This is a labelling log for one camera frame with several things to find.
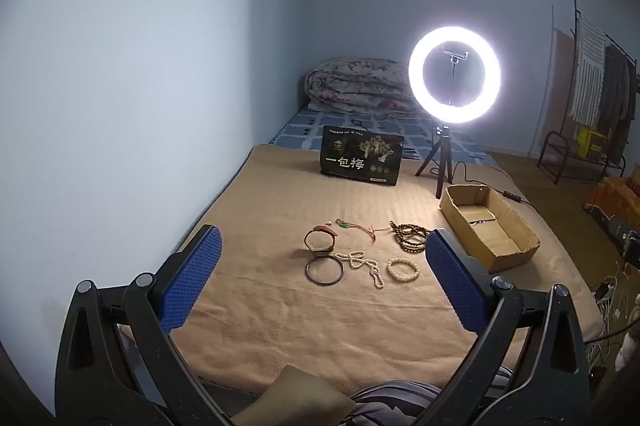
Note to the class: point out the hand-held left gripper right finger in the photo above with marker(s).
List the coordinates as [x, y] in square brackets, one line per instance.
[457, 276]

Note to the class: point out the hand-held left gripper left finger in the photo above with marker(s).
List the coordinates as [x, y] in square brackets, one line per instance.
[192, 276]

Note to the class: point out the cardboard box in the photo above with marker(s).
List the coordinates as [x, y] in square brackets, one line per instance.
[505, 251]

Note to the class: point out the dark bangle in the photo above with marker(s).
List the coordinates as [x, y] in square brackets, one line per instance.
[307, 269]

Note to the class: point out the orange box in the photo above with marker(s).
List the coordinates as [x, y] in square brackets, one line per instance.
[610, 196]

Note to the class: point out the tan blanket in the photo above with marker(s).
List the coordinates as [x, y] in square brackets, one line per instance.
[280, 206]

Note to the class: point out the yellow box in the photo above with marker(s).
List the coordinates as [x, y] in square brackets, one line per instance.
[590, 141]

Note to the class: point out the black tripod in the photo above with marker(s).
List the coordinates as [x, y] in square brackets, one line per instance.
[442, 141]

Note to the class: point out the person's striped clothing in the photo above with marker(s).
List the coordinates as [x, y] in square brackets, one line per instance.
[395, 401]

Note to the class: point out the black printed bag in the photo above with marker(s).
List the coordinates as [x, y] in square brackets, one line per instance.
[360, 156]

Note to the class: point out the tan folded cloth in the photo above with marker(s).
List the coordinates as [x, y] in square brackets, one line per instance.
[295, 396]

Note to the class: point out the dark hanging clothes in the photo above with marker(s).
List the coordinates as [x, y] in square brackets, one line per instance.
[617, 91]

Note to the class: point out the blue patterned bedsheet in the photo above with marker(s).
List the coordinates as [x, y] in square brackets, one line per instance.
[300, 126]

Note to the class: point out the striped hanging towel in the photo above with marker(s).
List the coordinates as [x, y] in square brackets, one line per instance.
[587, 66]

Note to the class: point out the folded floral quilt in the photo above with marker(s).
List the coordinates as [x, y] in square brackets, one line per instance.
[360, 86]

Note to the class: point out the phone holder on pole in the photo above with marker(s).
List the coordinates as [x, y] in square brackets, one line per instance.
[456, 54]

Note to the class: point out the black clothes rack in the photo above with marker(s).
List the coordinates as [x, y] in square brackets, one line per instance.
[575, 6]

